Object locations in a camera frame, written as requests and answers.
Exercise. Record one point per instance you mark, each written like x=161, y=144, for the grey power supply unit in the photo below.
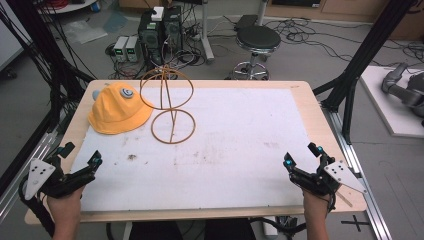
x=120, y=48
x=132, y=49

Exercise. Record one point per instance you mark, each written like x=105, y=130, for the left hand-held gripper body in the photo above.
x=66, y=181

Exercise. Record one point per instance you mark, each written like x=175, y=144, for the black metal frame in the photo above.
x=370, y=46
x=30, y=40

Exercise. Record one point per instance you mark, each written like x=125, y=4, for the person's right leg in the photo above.
x=230, y=230

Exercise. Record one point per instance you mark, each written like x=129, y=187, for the white table mat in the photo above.
x=226, y=156

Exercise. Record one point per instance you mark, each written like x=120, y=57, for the white board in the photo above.
x=383, y=110

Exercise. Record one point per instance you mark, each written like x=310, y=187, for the white box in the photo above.
x=157, y=13

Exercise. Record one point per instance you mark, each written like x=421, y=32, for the person's right hand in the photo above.
x=315, y=206

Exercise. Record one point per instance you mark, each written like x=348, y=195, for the yellow bucket hat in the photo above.
x=116, y=111

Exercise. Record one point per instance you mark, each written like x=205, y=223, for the person's left hand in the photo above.
x=65, y=206

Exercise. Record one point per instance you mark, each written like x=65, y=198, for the black computer tower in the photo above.
x=172, y=30
x=150, y=36

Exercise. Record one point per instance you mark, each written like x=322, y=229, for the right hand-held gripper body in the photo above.
x=313, y=181

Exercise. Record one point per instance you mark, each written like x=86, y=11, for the person's leg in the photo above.
x=230, y=230
x=155, y=230

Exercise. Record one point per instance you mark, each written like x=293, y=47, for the black round stool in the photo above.
x=258, y=38

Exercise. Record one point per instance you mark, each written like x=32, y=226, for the blue tape roll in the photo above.
x=96, y=6

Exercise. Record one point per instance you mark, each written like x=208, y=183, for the white desk leg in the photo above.
x=207, y=36

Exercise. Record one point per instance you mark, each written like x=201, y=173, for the person's left leg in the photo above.
x=155, y=230

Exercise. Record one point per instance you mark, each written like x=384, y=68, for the aluminium rail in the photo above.
x=20, y=180
x=358, y=173

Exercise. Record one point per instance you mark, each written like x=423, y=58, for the thin wooden stick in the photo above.
x=344, y=199

